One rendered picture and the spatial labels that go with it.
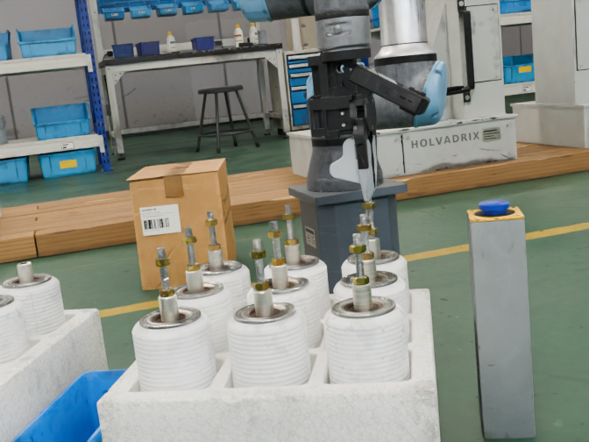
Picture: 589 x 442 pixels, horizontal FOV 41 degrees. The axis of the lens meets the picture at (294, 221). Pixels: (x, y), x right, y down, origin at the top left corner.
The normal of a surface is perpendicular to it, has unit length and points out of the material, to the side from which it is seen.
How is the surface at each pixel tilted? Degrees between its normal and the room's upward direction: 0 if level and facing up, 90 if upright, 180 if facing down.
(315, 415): 90
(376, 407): 90
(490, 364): 90
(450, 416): 0
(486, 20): 90
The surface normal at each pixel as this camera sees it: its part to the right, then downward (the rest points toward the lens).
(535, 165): 0.29, 0.15
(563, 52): -0.95, 0.15
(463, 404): -0.11, -0.98
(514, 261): -0.15, 0.20
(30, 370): 0.98, -0.07
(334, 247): -0.47, 0.22
